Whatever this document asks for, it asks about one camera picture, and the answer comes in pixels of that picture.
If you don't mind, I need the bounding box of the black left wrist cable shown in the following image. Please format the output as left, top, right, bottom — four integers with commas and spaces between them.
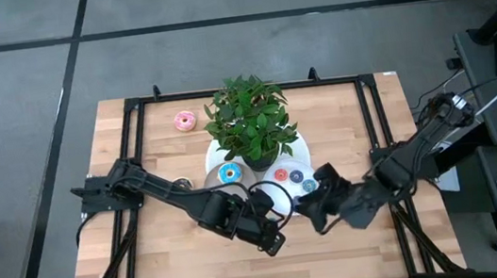
243, 176, 298, 226

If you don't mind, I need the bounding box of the white round plate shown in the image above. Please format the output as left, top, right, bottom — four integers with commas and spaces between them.
258, 155, 325, 219

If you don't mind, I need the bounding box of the green leafy plant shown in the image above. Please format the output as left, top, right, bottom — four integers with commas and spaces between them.
198, 68, 303, 168

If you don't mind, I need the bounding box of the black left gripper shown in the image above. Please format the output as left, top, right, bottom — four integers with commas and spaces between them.
229, 186, 290, 262

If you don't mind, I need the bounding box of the black aluminium table frame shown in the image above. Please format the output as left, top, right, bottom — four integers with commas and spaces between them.
46, 49, 467, 278

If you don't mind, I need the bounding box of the tan round plate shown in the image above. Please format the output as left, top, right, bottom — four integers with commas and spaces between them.
201, 159, 261, 207

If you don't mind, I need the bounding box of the large pink frosted donut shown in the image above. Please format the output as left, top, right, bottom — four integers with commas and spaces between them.
172, 108, 199, 135

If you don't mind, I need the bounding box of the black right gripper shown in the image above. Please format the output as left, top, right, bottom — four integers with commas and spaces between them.
289, 155, 397, 239

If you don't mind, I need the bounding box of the large blue frosted donut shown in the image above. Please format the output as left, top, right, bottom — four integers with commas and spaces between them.
216, 161, 244, 187

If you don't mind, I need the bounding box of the black plant pot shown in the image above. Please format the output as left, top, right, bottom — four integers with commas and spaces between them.
240, 147, 282, 174

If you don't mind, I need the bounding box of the white paper sheet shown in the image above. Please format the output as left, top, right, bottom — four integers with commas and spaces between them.
432, 165, 461, 196

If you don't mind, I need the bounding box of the white round mat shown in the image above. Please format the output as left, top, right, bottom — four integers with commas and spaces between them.
201, 124, 316, 197

